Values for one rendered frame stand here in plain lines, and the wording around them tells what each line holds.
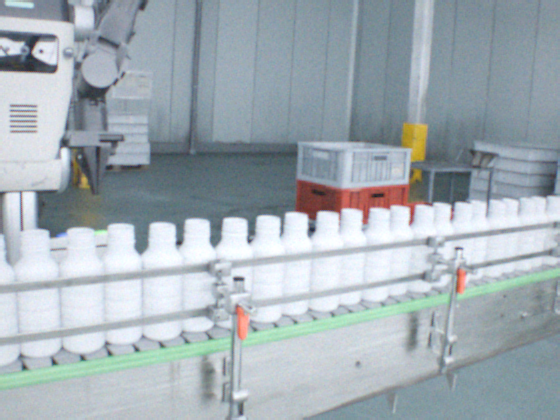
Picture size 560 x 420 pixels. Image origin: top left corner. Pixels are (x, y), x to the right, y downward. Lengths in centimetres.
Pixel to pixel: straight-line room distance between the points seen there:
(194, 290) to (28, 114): 64
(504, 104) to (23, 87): 1212
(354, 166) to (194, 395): 254
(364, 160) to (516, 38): 991
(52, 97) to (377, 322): 83
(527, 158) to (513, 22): 564
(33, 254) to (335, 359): 52
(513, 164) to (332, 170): 504
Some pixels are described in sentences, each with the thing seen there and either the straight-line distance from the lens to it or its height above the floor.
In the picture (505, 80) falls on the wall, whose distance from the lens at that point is 1305.
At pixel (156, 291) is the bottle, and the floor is 108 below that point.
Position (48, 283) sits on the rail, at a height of 111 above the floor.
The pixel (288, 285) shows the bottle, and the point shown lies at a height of 105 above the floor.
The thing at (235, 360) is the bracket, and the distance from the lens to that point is 83.
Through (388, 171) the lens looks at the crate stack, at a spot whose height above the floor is 97.
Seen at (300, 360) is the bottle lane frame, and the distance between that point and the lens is 97.
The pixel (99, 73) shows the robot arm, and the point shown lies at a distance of 95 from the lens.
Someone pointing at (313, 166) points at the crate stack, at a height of 98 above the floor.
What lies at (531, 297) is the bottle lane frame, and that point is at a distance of 143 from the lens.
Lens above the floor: 135
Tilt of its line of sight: 11 degrees down
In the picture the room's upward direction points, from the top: 4 degrees clockwise
